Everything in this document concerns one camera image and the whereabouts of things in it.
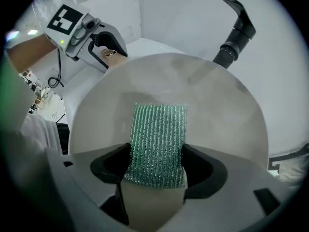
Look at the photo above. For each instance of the beige pan with black handle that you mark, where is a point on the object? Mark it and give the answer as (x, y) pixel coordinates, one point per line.
(217, 105)

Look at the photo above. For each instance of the left hand-held gripper camera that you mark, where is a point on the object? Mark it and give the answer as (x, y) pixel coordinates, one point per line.
(84, 29)

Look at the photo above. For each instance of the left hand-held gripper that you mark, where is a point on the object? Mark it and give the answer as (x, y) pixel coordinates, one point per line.
(62, 23)

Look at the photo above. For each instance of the black faucet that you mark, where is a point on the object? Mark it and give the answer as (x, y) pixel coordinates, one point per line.
(237, 30)

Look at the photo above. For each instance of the green scouring pad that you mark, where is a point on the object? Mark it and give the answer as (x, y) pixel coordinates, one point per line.
(157, 141)

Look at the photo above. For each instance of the person's left forearm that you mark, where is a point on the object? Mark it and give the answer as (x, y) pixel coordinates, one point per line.
(31, 52)

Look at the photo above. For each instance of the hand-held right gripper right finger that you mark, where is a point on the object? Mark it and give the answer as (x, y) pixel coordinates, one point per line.
(202, 173)

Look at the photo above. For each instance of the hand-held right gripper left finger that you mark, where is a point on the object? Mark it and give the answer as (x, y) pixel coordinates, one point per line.
(106, 165)

